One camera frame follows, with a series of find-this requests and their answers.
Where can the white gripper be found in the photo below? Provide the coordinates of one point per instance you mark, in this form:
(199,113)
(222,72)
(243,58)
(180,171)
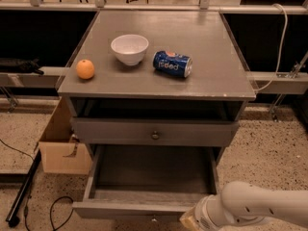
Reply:
(201,213)

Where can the grey drawer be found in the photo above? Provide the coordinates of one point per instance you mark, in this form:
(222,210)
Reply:
(158,183)
(154,131)

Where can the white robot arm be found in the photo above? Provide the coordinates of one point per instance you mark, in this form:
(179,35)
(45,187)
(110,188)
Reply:
(241,204)

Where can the grey top drawer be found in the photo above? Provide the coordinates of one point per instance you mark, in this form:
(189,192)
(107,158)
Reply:
(154,131)

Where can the grey wooden drawer cabinet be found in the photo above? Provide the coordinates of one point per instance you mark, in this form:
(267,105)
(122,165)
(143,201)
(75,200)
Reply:
(217,89)

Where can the cardboard box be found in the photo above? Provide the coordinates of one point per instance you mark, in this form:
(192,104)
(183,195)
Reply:
(61,152)

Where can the blue pepsi can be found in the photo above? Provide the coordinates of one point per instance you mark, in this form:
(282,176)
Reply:
(173,63)

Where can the black bar on floor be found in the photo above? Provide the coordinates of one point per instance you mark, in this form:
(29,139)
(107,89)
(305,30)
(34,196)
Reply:
(25,180)

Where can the white ceramic bowl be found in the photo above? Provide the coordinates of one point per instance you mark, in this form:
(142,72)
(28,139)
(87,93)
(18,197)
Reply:
(130,49)

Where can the orange fruit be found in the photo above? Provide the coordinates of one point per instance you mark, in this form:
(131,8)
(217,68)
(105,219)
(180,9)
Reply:
(85,69)

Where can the black object on ledge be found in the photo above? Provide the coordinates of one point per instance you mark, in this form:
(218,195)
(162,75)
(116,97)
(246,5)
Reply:
(11,65)

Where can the metal railing frame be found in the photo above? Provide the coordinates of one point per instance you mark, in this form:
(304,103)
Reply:
(144,4)

